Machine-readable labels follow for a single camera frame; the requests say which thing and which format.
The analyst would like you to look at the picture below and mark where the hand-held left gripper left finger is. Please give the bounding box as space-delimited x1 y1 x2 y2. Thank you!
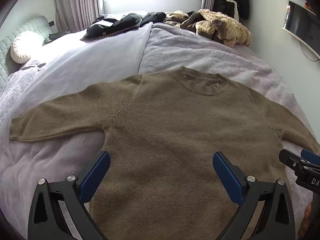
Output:
28 151 111 240

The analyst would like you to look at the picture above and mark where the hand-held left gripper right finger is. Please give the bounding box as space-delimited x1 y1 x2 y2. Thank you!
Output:
212 151 297 240

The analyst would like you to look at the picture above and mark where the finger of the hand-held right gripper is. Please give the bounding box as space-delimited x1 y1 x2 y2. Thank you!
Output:
279 149 307 174
301 149 320 167

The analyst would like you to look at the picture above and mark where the brown knit sweater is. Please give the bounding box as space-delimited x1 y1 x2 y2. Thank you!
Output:
9 66 320 240

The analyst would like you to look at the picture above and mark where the person's right hand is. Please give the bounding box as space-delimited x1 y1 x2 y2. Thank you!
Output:
299 201 313 238

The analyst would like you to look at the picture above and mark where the pale lavender smooth duvet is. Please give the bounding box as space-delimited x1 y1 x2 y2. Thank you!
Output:
30 22 153 103

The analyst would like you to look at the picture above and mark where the lilac fleece blanket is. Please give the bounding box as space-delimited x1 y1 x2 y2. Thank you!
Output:
0 21 316 240

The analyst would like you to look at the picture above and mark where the round white pleated pillow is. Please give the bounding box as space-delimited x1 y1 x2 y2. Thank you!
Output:
10 31 44 64

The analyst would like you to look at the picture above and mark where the beige striped fluffy garment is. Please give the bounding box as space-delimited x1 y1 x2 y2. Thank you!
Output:
195 9 252 48

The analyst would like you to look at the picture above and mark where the quilted grey bed headboard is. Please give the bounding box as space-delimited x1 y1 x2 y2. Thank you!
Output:
0 15 54 90

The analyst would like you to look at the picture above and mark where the black jacket with striped trim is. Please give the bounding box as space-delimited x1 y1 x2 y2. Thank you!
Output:
80 12 144 40

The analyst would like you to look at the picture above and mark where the dark brown knit garment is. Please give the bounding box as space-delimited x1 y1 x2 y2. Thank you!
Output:
175 10 204 33

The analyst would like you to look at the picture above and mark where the tan knit garment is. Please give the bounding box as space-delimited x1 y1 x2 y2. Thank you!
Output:
164 10 190 25

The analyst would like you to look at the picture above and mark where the black hanging garment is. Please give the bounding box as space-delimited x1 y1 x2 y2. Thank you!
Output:
214 0 236 18

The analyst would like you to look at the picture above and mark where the black screen cable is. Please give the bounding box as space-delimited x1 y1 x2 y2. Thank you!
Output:
300 41 320 62

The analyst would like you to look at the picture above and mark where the wall mounted flat screen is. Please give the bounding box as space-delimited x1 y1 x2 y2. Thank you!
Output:
282 0 320 55

